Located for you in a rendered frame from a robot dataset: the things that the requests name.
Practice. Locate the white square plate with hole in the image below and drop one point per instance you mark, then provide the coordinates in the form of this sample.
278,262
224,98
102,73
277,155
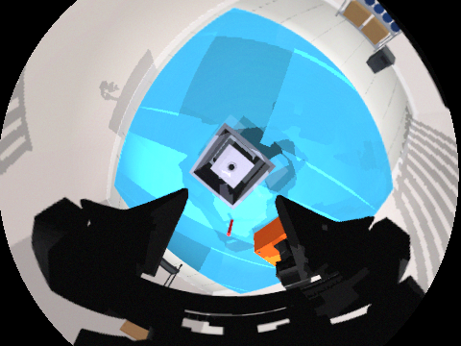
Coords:
222,167

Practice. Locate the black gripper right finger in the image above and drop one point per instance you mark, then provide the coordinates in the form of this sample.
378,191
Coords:
314,238

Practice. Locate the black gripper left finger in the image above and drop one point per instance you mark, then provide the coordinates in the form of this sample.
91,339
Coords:
144,231

